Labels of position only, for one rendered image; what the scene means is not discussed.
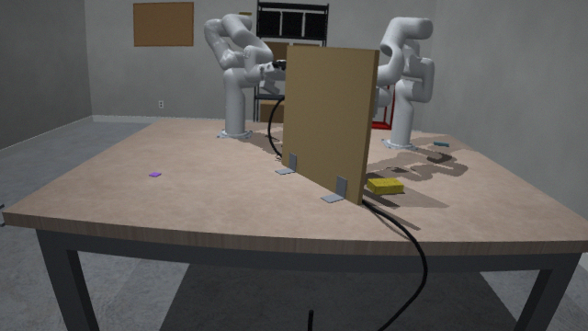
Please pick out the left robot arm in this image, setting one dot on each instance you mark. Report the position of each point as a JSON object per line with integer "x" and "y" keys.
{"x": 407, "y": 31}

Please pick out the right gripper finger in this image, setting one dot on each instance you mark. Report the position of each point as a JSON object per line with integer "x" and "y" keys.
{"x": 279, "y": 63}

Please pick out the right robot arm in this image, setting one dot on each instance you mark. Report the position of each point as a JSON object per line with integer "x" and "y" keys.
{"x": 252, "y": 58}

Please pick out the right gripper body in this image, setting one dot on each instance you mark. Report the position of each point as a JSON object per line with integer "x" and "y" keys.
{"x": 274, "y": 73}

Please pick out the grey l-shaped bracket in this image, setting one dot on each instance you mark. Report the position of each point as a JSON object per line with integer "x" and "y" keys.
{"x": 291, "y": 165}
{"x": 339, "y": 191}

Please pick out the brown wooden board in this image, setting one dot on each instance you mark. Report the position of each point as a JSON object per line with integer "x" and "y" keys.
{"x": 328, "y": 112}

